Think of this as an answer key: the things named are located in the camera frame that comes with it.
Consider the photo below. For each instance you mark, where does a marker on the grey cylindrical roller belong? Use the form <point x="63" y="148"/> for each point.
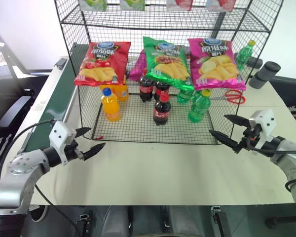
<point x="264" y="74"/>

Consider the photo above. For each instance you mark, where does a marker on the green conveyor belt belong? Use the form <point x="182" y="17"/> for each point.
<point x="59" y="98"/>

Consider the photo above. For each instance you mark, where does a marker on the magenta chips bag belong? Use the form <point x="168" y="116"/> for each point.
<point x="138" y="67"/>
<point x="215" y="66"/>

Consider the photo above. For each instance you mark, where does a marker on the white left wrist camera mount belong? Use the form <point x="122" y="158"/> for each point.
<point x="60" y="135"/>

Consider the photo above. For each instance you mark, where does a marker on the green soda bottle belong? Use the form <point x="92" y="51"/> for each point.
<point x="198" y="108"/>
<point x="183" y="96"/>
<point x="244" y="55"/>

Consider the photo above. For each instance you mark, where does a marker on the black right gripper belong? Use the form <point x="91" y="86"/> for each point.
<point x="249" y="139"/>

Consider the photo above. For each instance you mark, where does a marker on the black office chair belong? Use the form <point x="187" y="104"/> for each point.
<point x="12" y="111"/>

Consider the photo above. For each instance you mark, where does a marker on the green apple drink box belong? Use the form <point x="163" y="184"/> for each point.
<point x="132" y="4"/>
<point x="92" y="4"/>

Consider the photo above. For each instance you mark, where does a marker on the red chips bag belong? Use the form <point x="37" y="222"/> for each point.
<point x="103" y="66"/>

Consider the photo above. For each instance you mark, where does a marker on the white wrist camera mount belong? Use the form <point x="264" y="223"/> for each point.
<point x="60" y="135"/>
<point x="265" y="123"/>

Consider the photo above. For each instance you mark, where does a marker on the green chips bag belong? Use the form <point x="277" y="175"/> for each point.
<point x="167" y="64"/>

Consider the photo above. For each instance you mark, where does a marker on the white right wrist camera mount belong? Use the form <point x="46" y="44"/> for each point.
<point x="265" y="123"/>

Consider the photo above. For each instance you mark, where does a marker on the red scissors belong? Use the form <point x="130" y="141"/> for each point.
<point x="235" y="95"/>

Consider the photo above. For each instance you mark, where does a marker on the red fruit drink box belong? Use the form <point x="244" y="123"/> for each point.
<point x="220" y="5"/>
<point x="180" y="4"/>

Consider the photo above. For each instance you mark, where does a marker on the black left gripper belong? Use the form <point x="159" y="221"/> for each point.
<point x="72" y="151"/>

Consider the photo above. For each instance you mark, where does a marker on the orange soda bottle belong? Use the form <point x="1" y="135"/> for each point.
<point x="111" y="106"/>
<point x="122" y="92"/>

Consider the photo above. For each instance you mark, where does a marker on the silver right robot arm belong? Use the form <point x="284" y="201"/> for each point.
<point x="291" y="160"/>

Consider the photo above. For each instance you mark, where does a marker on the cola bottle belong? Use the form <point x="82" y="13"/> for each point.
<point x="161" y="89"/>
<point x="161" y="111"/>
<point x="146" y="90"/>

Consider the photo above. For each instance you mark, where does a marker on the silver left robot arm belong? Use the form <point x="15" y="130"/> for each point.
<point x="17" y="182"/>

